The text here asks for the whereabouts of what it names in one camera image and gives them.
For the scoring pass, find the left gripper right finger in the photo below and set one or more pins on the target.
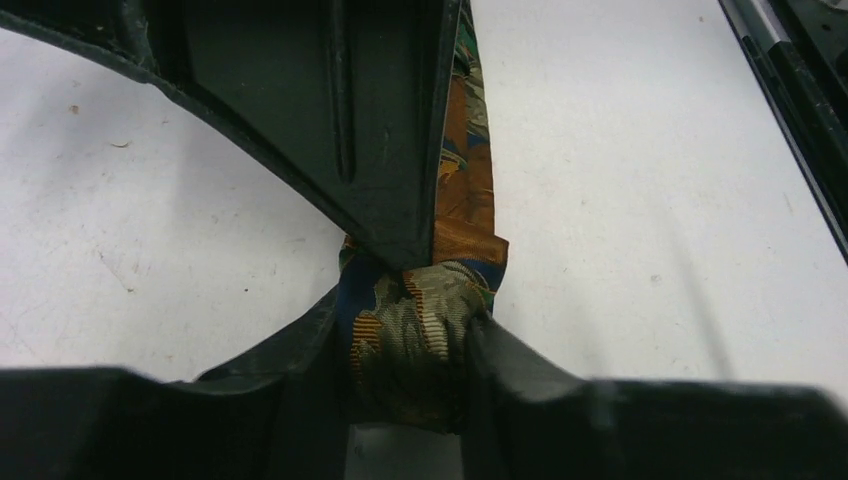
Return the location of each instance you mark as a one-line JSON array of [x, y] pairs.
[[529, 419]]

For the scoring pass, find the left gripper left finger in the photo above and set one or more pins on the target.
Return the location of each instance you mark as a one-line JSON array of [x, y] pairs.
[[270, 413]]

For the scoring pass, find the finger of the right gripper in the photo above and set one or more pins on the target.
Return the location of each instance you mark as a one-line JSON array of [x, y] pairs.
[[345, 101]]

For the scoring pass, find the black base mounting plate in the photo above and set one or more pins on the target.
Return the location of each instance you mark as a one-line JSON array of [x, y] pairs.
[[797, 50]]

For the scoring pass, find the orange green patterned tie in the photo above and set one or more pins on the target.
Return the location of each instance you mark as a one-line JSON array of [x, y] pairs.
[[403, 332]]

